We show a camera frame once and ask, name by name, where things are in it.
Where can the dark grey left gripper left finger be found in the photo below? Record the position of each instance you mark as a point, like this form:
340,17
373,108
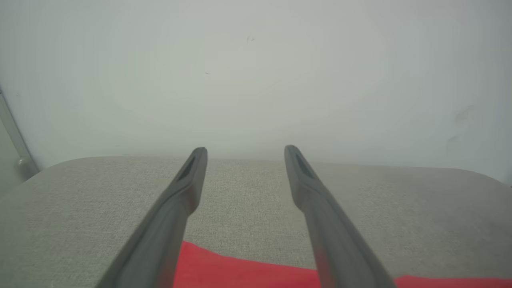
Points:
164,232

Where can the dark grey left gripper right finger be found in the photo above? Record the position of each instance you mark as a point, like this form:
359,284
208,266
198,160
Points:
332,232

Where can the red and white jersey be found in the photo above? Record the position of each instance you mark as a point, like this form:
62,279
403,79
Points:
248,272

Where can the grey metal pole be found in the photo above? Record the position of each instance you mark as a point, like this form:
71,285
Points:
16,140

